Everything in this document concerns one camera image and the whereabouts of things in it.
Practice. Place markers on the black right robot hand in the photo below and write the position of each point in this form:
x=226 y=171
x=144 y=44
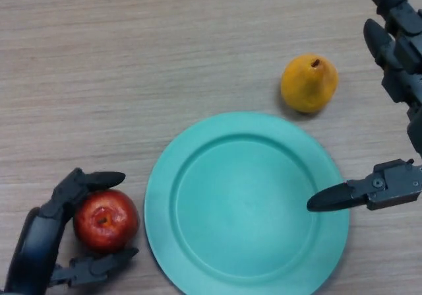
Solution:
x=395 y=184

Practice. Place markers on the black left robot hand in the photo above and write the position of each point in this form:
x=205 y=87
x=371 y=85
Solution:
x=36 y=242

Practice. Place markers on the red apple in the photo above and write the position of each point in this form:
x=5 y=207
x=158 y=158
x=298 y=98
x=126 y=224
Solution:
x=105 y=222

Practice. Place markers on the green round plate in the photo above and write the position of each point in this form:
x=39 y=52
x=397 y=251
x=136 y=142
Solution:
x=247 y=209

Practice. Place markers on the yellow pear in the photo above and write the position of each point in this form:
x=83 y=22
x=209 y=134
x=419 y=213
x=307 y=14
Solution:
x=308 y=87

